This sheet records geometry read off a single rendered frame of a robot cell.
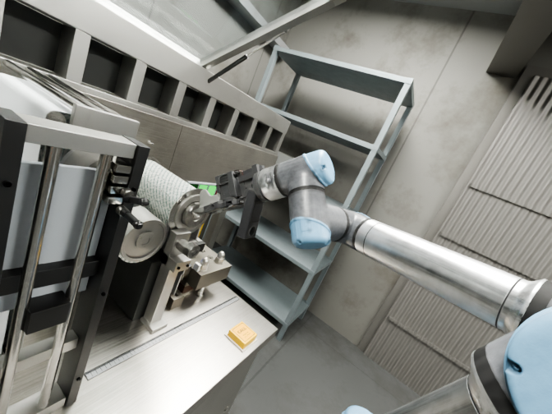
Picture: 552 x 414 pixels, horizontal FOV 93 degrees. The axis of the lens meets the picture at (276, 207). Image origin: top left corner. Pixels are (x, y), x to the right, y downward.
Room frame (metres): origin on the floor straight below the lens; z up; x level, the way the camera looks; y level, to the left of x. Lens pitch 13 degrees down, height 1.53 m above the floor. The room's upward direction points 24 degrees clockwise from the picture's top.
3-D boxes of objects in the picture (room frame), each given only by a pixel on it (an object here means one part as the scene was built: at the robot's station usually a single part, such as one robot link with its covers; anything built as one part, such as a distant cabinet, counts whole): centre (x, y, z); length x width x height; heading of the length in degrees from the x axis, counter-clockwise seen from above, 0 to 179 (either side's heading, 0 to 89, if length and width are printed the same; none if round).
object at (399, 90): (2.40, -0.08, 1.12); 1.16 x 0.51 x 2.23; 64
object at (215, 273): (0.92, 0.28, 1.00); 0.40 x 0.16 x 0.06; 64
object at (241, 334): (0.73, -0.07, 0.91); 0.07 x 0.07 x 0.02; 64
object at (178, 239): (0.64, 0.19, 1.05); 0.06 x 0.05 x 0.31; 64
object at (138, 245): (0.64, 0.38, 1.18); 0.26 x 0.12 x 0.12; 64
